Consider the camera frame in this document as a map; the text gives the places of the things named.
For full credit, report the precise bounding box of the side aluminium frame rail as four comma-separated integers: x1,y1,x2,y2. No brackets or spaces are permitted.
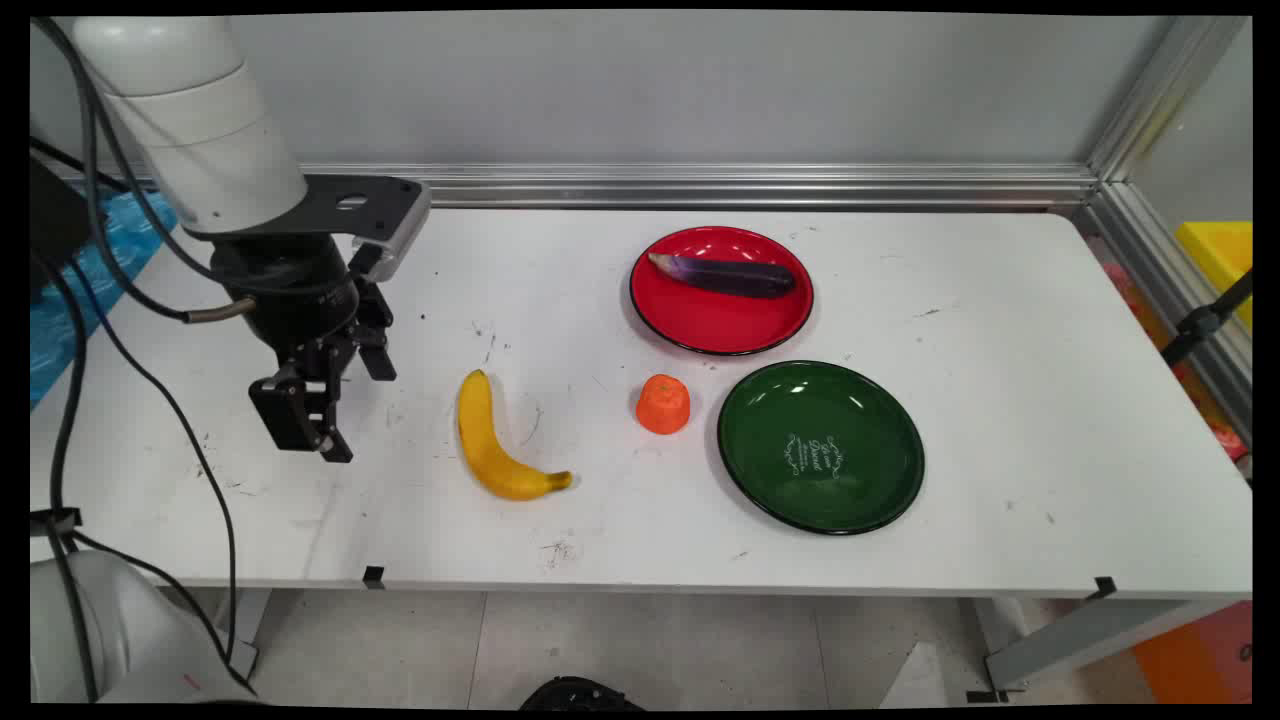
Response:
1072,180,1253,441

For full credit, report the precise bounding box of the red round plate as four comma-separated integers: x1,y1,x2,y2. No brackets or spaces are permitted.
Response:
629,226,815,357

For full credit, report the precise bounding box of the black object on floor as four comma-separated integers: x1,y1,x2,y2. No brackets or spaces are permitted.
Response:
519,676,647,712

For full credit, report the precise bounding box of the purple toy eggplant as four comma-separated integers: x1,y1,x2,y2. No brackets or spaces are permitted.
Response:
647,252,797,300

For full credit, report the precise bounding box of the orange box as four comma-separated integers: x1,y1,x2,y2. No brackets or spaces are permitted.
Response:
1130,600,1253,705

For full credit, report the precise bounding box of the pink red bag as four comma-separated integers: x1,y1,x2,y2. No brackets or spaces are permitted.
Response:
1098,258,1251,463

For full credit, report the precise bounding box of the green round plate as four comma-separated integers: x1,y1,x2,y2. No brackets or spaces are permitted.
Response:
716,360,926,536

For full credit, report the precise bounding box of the blue plastic bag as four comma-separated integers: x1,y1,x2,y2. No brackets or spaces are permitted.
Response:
30,188,181,409

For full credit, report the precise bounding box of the black camera cable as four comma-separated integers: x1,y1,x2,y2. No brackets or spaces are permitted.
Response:
30,140,241,701

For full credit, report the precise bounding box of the yellow plastic box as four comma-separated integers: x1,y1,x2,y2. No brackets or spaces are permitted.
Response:
1174,220,1253,331

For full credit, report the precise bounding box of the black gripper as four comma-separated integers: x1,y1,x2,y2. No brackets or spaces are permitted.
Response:
210,233,399,465

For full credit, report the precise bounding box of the yellow toy banana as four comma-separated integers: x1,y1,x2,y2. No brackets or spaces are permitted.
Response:
456,369,574,502

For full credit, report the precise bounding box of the orange toy persimmon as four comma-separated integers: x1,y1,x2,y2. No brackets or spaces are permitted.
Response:
635,374,692,436

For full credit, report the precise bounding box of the black camera stand clamp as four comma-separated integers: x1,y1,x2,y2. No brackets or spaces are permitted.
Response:
1160,270,1253,367

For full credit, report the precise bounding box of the grey table leg beam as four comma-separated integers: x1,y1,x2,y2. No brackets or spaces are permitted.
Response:
984,597,1229,694

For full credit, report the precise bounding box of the horizontal aluminium frame rail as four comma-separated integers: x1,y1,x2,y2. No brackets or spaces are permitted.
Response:
60,162,1103,212

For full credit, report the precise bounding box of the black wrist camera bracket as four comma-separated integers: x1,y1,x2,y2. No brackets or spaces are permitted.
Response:
290,174,433,284

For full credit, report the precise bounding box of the upright aluminium frame post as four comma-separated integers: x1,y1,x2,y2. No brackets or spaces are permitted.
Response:
1085,15,1251,183

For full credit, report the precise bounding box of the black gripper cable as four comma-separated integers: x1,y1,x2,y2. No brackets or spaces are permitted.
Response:
30,18,259,326

